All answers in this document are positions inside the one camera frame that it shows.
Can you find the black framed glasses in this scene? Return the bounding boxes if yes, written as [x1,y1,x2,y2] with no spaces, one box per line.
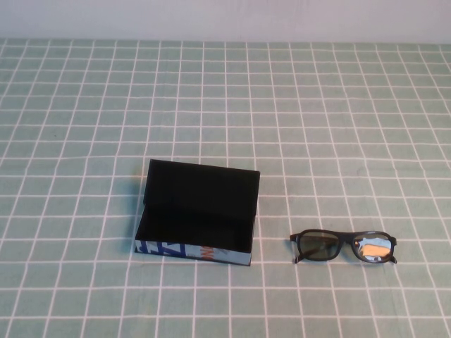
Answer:
[289,228,400,265]

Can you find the green checked tablecloth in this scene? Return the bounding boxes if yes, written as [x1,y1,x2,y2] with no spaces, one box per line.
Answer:
[0,37,451,338]

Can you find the black glasses case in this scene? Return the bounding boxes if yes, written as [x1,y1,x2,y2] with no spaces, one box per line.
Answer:
[135,158,261,266]

